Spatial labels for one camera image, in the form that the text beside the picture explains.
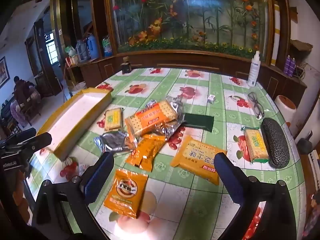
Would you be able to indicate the dark-rimmed eyeglasses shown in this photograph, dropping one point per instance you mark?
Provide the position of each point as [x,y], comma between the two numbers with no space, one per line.
[253,100]

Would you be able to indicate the clear packet with dark contents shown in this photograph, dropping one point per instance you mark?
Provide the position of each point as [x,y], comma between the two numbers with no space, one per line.
[198,122]

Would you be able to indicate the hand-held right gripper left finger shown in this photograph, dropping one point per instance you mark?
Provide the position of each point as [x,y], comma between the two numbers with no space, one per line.
[98,178]

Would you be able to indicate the blue-green plastic bottle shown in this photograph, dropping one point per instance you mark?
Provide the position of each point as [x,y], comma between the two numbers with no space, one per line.
[107,47]

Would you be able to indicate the yellow box with white inside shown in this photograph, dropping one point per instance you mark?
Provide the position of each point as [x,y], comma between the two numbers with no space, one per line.
[77,115]

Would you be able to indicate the long green cracker pack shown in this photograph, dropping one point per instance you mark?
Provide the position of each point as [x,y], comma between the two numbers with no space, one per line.
[255,145]

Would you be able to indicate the white spray bottle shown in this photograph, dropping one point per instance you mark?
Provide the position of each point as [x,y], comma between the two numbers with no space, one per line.
[253,72]

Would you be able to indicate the small orange snack packets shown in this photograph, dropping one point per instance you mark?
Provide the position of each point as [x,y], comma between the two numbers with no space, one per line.
[146,152]

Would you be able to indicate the large orange cracker packet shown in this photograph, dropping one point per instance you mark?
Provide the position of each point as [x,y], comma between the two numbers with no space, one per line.
[150,118]

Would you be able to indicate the white and yellow roll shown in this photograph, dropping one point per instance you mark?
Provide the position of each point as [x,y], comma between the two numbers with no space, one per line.
[275,35]

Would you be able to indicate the small blue-white candy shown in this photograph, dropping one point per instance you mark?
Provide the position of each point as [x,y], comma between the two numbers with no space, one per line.
[211,99]
[80,168]

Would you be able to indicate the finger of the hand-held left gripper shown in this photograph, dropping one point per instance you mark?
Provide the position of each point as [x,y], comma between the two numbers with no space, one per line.
[37,141]
[23,133]

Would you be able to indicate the small dark bottle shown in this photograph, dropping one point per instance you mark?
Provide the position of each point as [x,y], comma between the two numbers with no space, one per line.
[126,66]

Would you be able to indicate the purple spray cans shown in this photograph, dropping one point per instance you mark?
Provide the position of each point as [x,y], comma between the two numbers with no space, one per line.
[290,66]

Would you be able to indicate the silver foil snack packet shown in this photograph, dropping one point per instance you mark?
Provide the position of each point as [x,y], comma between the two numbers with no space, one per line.
[170,127]
[112,141]

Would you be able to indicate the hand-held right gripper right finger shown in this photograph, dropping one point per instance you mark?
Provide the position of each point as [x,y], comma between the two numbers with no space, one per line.
[228,177]

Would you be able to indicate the yellow-orange snack packet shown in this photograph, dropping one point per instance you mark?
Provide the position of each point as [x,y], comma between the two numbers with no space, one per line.
[197,158]

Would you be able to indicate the black textured glasses case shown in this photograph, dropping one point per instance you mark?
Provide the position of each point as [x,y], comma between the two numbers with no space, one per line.
[275,142]

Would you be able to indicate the clear water bottle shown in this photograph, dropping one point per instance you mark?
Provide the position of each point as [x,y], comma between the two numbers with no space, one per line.
[81,51]

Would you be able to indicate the blue water jug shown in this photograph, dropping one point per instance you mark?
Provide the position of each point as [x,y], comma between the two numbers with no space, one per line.
[92,47]

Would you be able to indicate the orange packet with round logo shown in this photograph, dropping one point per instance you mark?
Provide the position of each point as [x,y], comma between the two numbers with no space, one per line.
[125,192]

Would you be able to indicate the fruit print tablecloth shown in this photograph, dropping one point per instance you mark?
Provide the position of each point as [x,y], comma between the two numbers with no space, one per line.
[195,200]

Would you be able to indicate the small yellow cracker packet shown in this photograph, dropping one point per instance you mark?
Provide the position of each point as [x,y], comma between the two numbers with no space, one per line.
[113,119]

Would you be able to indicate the white and orange cylinder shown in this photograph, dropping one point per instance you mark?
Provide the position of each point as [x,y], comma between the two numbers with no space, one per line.
[285,107]

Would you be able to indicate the framed wall picture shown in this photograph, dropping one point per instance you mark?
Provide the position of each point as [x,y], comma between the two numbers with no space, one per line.
[3,72]

